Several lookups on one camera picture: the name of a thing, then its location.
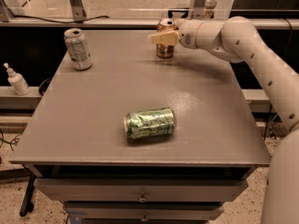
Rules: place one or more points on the orange soda can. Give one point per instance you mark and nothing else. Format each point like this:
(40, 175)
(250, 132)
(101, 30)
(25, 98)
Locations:
(164, 51)

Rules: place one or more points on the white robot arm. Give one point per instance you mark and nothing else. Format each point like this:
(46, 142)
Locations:
(237, 40)

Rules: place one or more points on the grey drawer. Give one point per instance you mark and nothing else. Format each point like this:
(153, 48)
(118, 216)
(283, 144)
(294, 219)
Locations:
(143, 211)
(141, 190)

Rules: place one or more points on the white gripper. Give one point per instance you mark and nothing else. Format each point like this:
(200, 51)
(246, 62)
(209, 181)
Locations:
(187, 35)

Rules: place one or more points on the white pump bottle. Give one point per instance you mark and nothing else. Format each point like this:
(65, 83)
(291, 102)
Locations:
(17, 81)

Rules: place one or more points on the green crushed can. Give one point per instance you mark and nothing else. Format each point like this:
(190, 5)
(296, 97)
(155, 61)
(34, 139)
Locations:
(154, 122)

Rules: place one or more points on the grey drawer cabinet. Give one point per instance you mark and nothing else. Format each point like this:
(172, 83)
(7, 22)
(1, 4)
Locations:
(77, 130)

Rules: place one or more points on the grey lower drawer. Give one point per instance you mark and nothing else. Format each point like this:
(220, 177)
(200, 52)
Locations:
(143, 211)

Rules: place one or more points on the white 7up can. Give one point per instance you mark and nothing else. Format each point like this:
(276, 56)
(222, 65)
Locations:
(77, 48)

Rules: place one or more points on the metal bracket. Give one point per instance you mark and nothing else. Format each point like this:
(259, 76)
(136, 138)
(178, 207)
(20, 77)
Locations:
(197, 7)
(78, 10)

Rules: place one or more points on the left metal bracket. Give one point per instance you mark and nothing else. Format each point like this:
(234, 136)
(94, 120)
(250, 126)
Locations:
(78, 10)

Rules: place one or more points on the right metal bracket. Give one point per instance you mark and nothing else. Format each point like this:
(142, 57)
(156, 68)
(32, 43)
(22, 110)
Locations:
(197, 7)

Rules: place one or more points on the black table leg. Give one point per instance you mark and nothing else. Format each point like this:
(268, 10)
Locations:
(27, 205)

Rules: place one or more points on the grey top drawer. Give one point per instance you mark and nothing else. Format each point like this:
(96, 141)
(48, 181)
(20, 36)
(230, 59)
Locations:
(141, 190)

